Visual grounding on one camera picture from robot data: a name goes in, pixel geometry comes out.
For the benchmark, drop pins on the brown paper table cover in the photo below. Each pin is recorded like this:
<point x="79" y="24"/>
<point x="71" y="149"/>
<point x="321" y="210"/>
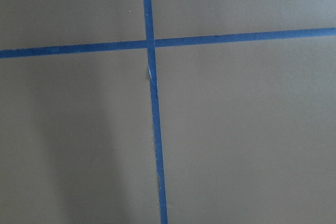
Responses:
<point x="167" y="111"/>

